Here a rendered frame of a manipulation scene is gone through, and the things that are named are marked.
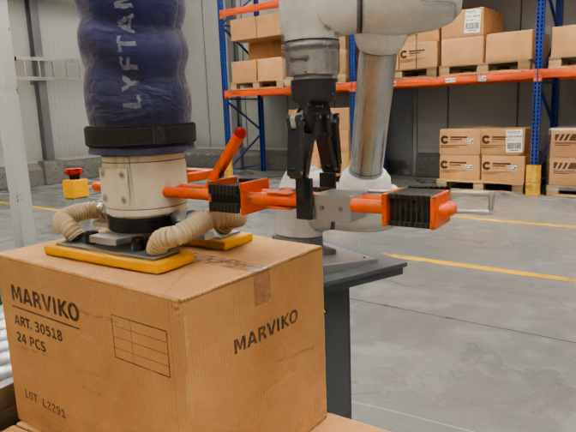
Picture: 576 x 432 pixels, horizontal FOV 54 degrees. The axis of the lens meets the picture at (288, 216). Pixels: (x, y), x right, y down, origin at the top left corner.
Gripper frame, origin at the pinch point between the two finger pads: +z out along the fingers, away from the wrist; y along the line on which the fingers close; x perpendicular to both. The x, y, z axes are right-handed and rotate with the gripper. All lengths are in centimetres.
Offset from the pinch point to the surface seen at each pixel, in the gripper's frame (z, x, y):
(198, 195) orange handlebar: 0.2, -24.1, 3.9
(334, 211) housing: 1.3, 5.5, 3.4
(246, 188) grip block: -1.8, -12.4, 3.8
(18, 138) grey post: -3, -362, -159
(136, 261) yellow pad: 11.0, -30.1, 15.1
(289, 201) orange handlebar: 0.2, -3.3, 3.6
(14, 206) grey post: 49, -368, -152
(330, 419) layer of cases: 53, -9, -17
